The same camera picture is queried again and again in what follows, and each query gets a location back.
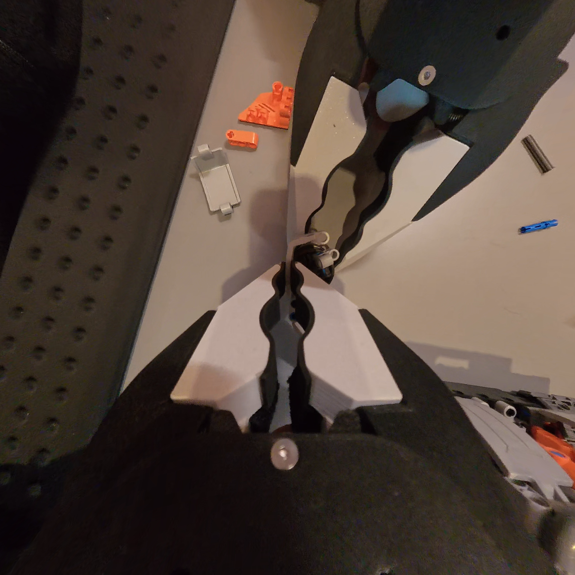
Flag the orange flat panel piece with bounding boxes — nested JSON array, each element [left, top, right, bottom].
[[237, 83, 295, 131]]

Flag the short black axle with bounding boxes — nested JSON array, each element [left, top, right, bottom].
[[522, 135, 552, 173]]

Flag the grey flat hinged panel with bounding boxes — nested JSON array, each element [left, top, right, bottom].
[[191, 144, 243, 214]]

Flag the black perforated board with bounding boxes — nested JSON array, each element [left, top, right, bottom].
[[0, 0, 236, 468]]

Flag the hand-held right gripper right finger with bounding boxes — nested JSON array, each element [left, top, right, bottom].
[[295, 264, 403, 416]]

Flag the grey orange tracked toy robot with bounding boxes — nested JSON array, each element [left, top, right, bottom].
[[445, 382, 575, 517]]

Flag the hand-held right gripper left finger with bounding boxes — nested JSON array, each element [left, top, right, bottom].
[[171, 264, 288, 414]]

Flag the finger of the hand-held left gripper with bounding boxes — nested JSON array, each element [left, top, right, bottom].
[[290, 77, 373, 261], [337, 135, 470, 270]]

